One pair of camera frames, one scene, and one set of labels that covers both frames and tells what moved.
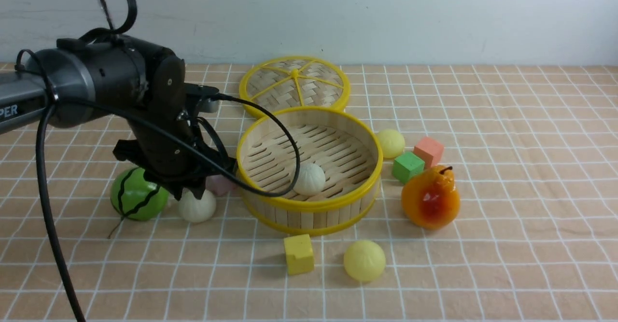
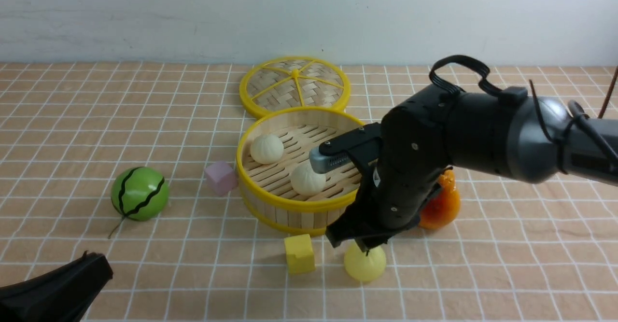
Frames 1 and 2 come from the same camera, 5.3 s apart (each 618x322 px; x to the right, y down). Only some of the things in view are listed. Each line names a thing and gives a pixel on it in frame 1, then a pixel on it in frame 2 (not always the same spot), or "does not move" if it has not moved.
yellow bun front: (364, 260) does not move
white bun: (195, 210) -> (266, 149)
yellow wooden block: (299, 254) does not move
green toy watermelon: (134, 197) does not move
